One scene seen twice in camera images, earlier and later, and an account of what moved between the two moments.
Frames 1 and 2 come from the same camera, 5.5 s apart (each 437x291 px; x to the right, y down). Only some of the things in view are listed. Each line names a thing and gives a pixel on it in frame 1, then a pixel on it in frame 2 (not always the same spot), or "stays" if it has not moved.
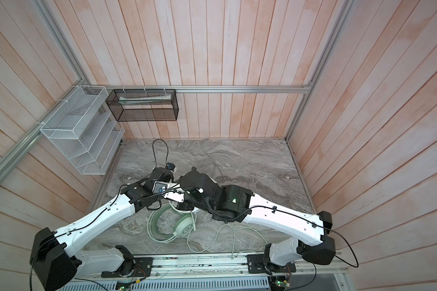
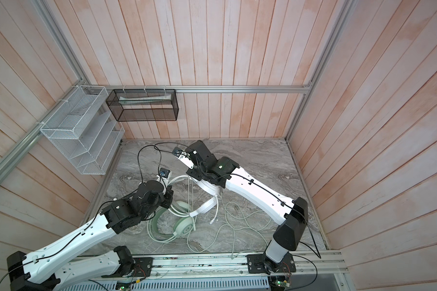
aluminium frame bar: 275,88 stays
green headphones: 184,225 stays
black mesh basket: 144,105 stays
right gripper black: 186,205 → 195,173
